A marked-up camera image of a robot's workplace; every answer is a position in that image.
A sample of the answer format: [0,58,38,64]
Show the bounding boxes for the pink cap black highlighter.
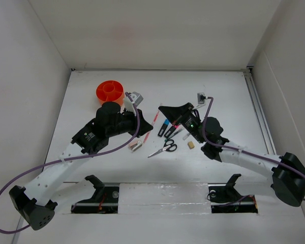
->
[164,125,179,138]

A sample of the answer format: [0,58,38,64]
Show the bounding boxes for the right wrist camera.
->
[197,93,207,105]

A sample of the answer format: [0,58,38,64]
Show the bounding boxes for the blue cap black highlighter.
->
[158,119,169,137]

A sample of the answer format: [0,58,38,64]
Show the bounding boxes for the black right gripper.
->
[159,102,205,144]

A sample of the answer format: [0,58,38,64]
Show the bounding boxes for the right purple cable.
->
[202,96,305,203]

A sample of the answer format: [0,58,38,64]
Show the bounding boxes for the aluminium rail right side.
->
[242,66,277,155]

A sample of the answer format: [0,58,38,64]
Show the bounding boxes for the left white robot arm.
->
[9,102,153,230]

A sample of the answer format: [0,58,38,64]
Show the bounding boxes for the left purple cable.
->
[0,91,141,234]

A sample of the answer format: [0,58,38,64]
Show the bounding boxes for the purple cable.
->
[0,91,141,234]
[202,96,305,203]

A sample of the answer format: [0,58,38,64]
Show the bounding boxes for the black handled scissors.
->
[148,139,177,158]

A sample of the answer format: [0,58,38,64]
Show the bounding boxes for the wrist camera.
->
[197,93,207,105]
[123,92,143,113]

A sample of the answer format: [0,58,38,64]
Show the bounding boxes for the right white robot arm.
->
[159,103,305,207]

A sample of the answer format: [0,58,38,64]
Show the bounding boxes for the pink white pen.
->
[151,110,160,126]

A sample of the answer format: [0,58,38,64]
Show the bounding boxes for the tan eraser block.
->
[188,141,195,149]

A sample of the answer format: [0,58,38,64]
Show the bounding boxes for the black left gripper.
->
[107,106,153,138]

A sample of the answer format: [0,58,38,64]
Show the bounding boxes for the orange round desk organizer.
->
[96,80,125,106]

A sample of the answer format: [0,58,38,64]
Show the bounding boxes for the green gel pen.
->
[164,128,184,142]

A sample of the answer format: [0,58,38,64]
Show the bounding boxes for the pink white mini stapler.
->
[128,140,142,152]

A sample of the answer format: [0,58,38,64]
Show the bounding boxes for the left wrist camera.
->
[123,92,143,113]

